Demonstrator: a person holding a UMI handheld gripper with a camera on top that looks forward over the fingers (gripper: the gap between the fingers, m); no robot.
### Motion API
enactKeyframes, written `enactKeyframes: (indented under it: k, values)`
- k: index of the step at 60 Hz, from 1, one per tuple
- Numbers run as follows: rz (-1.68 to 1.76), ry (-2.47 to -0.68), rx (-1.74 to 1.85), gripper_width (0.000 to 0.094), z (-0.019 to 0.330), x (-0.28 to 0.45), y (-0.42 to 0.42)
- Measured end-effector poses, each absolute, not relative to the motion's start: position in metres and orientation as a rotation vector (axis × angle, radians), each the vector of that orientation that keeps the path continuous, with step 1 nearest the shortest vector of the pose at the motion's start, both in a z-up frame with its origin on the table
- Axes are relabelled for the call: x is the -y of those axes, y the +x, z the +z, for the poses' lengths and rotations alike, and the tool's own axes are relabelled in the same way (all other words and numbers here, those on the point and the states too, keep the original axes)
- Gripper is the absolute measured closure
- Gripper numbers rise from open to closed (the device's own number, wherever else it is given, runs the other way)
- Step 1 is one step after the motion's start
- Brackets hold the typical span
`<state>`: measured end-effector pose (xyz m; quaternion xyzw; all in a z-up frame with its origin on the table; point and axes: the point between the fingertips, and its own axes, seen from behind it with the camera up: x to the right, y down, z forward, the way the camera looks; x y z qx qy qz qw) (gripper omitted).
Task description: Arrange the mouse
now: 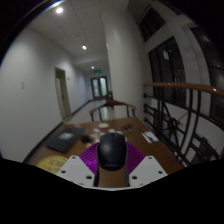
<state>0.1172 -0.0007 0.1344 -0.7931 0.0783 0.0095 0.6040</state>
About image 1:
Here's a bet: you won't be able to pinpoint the glazed double door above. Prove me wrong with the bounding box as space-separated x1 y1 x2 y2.
90 75 110 101

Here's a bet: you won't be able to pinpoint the white paper sheet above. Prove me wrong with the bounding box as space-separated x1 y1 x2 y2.
141 130 160 144

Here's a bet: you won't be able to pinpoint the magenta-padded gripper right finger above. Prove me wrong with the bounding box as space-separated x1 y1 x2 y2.
123 141 169 188

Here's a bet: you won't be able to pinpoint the dark-framed glass window wall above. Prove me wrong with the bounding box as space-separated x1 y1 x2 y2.
137 6 224 128

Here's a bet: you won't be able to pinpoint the black computer mouse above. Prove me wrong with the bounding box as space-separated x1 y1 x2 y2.
96 132 128 172

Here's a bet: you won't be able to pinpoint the wooden armchair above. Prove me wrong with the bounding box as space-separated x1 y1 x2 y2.
88 99 137 123

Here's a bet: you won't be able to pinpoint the small black box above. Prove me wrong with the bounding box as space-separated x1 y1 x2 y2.
80 134 93 144

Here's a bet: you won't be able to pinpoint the wood-topped black metal railing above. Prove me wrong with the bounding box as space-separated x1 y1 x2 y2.
142 81 224 168

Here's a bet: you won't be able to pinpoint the flat black folder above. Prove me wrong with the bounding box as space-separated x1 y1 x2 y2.
44 126 87 154

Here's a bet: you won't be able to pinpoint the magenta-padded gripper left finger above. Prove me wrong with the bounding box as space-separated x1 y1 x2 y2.
56 142 101 188

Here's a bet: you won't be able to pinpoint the recessed ceiling lights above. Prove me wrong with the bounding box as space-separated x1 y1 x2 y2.
54 6 98 71

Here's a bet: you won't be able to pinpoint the plain side door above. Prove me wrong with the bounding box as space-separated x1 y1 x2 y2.
54 66 73 122

